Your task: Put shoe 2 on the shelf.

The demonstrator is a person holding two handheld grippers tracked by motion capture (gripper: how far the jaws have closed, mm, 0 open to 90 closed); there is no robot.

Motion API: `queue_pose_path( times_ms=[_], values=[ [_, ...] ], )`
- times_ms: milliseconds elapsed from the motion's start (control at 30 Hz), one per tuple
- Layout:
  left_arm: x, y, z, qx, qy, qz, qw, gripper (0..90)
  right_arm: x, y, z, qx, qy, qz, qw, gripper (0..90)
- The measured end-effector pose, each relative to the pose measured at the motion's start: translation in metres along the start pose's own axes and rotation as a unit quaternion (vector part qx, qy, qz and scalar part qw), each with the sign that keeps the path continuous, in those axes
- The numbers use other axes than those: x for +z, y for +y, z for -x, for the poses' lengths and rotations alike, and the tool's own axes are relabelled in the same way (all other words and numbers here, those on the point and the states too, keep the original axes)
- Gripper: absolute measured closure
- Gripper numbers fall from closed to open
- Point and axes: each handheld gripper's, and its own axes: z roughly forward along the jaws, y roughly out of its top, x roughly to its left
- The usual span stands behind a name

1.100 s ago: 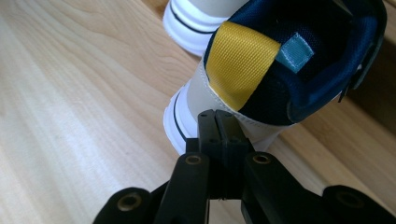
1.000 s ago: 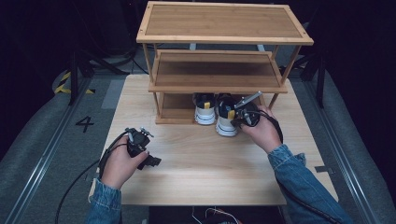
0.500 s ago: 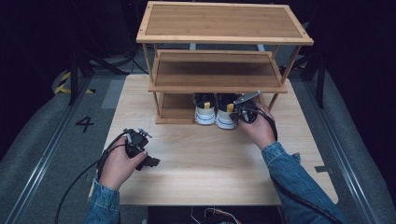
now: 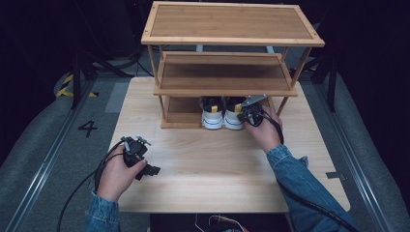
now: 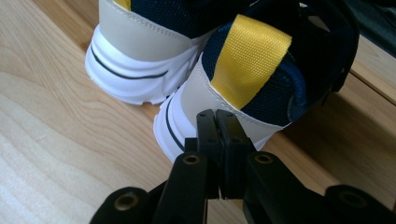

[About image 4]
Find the person's left hand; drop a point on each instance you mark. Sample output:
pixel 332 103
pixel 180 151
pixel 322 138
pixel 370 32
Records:
pixel 112 177

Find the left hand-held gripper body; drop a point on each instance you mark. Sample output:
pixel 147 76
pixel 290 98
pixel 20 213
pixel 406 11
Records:
pixel 135 150

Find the navy beige chunky sneaker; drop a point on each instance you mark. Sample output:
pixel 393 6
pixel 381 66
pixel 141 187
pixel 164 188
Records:
pixel 232 119

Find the grey tape strip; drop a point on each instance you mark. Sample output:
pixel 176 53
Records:
pixel 335 175

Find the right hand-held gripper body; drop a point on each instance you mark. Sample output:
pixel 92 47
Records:
pixel 253 114

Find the yellow black hazard tape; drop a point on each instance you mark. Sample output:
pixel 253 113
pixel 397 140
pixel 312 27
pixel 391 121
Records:
pixel 64 92

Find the person's right hand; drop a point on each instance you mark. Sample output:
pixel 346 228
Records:
pixel 269 132

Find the blue white chunky sneaker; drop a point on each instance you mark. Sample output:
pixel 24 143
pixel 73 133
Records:
pixel 212 117

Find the metal floor rail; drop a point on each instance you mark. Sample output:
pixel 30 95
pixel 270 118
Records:
pixel 48 158
pixel 357 167

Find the wooden three-tier shoe rack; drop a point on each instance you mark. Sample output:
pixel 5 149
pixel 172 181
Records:
pixel 225 29

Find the black metal stand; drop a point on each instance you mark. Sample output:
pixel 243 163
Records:
pixel 332 87
pixel 76 83

